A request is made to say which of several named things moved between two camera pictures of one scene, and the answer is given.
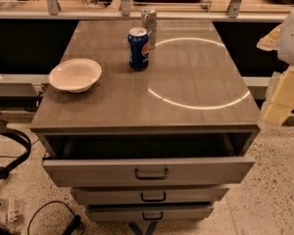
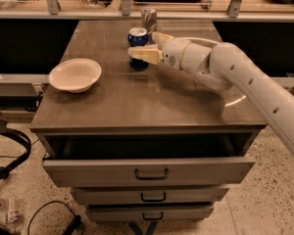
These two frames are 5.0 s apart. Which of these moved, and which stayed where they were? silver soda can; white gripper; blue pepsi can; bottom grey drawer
Moved: white gripper
Stayed: blue pepsi can; bottom grey drawer; silver soda can
